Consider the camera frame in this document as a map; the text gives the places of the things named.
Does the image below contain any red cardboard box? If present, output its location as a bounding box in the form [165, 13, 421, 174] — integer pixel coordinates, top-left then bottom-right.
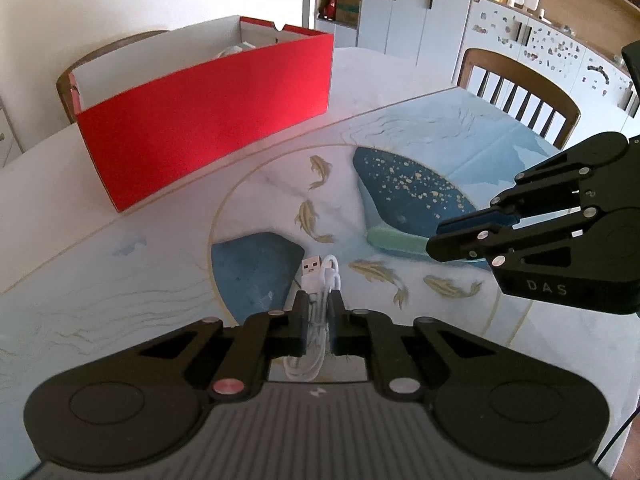
[67, 15, 335, 213]

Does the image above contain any white cabinet with stickers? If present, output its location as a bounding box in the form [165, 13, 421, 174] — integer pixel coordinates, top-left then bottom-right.
[455, 0, 640, 111]

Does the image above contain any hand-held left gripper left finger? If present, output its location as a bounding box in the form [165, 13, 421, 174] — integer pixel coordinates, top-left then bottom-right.
[132, 290, 311, 401]

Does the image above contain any white side cabinet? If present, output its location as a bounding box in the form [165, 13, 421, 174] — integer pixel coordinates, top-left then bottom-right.
[0, 95, 23, 168]

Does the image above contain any white usb cable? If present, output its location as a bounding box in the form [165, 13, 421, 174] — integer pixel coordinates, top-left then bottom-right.
[282, 255, 346, 381]

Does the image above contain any white blue patterned desktop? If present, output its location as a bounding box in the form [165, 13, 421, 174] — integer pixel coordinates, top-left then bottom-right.
[0, 45, 640, 480]

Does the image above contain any white wooden wall cabinet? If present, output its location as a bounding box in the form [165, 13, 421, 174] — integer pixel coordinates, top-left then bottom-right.
[312, 0, 640, 121]

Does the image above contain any brown green cardboard box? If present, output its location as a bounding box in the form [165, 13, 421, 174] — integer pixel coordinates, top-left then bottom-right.
[336, 0, 361, 25]

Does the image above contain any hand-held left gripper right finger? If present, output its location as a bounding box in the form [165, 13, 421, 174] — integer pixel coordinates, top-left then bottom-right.
[330, 291, 506, 401]

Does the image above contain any wooden slat-back chair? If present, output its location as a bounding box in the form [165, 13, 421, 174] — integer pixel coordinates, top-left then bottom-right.
[456, 48, 582, 151]
[56, 30, 166, 123]

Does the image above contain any mint green strip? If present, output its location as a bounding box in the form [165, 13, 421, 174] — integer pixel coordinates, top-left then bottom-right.
[366, 226, 488, 263]

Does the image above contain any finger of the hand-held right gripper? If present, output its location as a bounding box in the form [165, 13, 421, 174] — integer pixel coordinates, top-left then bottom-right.
[425, 220, 587, 267]
[436, 132, 631, 236]

